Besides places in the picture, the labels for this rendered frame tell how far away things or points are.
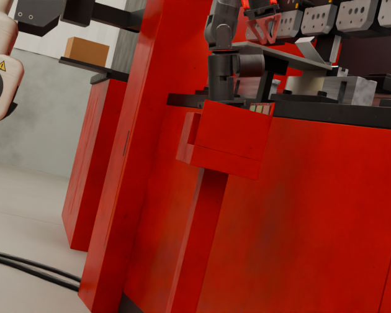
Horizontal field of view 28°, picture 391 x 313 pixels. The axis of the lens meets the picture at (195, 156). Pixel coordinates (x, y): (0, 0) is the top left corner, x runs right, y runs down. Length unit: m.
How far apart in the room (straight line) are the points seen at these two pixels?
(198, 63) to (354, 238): 1.49
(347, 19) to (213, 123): 0.56
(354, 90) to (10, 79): 0.85
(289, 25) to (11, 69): 0.94
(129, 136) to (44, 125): 6.10
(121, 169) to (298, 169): 1.18
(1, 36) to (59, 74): 7.22
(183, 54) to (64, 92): 6.11
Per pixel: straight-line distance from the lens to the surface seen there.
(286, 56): 2.10
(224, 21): 1.77
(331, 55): 2.21
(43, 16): 1.82
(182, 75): 2.98
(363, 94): 2.03
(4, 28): 1.83
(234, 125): 1.75
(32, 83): 9.04
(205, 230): 1.83
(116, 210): 2.95
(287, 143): 2.00
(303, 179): 1.89
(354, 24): 2.08
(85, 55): 4.25
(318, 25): 2.25
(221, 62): 1.76
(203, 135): 1.73
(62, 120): 9.04
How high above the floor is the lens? 0.71
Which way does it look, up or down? 1 degrees down
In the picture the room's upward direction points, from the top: 13 degrees clockwise
